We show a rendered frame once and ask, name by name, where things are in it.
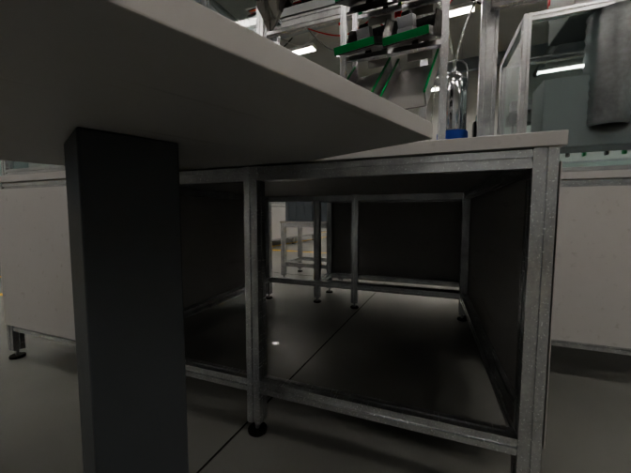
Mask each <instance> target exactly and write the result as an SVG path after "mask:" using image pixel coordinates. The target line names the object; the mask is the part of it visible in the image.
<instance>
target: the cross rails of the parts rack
mask: <svg viewBox="0 0 631 473"><path fill-rule="evenodd" d="M404 1H407V0H377V1H374V2H370V3H366V4H362V5H358V6H355V7H351V8H347V9H346V14H347V15H349V14H353V13H357V12H361V11H365V10H369V9H373V8H380V7H384V6H388V5H392V4H396V3H400V2H404ZM437 2H441V0H418V1H414V2H410V3H406V4H402V5H401V6H394V7H390V8H383V9H379V10H375V11H370V12H366V13H363V14H361V15H358V21H359V20H364V19H368V18H373V17H376V16H380V15H385V14H389V13H393V12H397V11H401V10H406V9H410V8H417V7H421V6H425V5H430V4H434V3H437ZM440 46H441V39H437V40H431V41H427V42H422V43H416V44H411V45H407V46H402V47H396V48H391V49H387V50H381V51H376V52H371V53H362V54H357V55H352V56H347V57H346V62H347V63H350V62H356V61H357V62H358V63H359V62H363V61H369V60H374V59H379V58H385V57H390V56H396V55H400V54H406V53H416V52H421V51H426V50H432V49H437V48H440Z"/></svg>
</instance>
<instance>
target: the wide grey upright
mask: <svg viewBox="0 0 631 473"><path fill-rule="evenodd" d="M490 4H491V0H482V4H481V27H480V51H479V74H478V98H477V121H476V137H480V136H492V135H494V126H495V104H496V83H497V62H498V41H499V19H500V11H499V10H497V11H492V12H490Z"/></svg>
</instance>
